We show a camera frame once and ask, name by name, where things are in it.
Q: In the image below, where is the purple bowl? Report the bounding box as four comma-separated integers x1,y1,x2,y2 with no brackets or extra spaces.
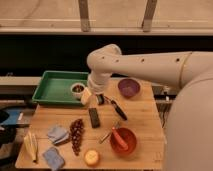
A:
118,78,140,98

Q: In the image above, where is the white cup with beans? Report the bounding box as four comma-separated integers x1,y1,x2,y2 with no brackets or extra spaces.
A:
70,82,85,99

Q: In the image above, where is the blue black object left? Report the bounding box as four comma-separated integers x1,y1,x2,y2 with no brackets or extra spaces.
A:
0,107,34,128

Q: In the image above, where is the yellow round fruit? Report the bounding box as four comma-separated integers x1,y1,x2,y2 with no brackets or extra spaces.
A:
84,149,100,167

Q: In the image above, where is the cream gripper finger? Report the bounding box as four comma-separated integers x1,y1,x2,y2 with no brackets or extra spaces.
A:
89,95,98,108
81,87,92,105

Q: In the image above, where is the yellow banana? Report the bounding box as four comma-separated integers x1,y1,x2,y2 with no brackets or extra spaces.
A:
24,132,38,162

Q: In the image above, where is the bunch of red grapes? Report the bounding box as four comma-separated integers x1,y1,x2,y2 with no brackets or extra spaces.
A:
70,119,84,156

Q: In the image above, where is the dark chocolate bar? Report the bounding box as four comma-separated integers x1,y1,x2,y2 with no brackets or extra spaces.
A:
89,108,100,128

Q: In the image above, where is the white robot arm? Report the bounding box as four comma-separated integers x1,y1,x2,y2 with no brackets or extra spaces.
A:
86,44,213,171

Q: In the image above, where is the black handled peeler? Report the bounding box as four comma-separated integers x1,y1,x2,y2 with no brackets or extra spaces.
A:
96,94,127,120

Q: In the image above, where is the blue sponge cloth lower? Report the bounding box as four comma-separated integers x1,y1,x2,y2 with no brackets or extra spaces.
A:
42,147,65,171

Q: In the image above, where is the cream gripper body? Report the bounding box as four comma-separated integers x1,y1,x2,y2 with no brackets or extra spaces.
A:
87,75,107,94

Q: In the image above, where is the blue folded cloth upper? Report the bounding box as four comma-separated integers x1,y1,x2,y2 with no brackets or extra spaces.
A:
47,125,69,145

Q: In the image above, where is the red orange bowl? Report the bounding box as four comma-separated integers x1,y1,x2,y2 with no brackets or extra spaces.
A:
110,127,137,157

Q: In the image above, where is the metal spoon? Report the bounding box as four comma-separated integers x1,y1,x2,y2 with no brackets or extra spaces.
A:
98,121,120,144

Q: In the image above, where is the orange carrot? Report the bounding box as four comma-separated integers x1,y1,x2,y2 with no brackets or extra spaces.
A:
112,127,129,150

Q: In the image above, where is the green plastic tray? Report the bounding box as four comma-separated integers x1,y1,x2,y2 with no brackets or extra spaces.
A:
32,71,88,106

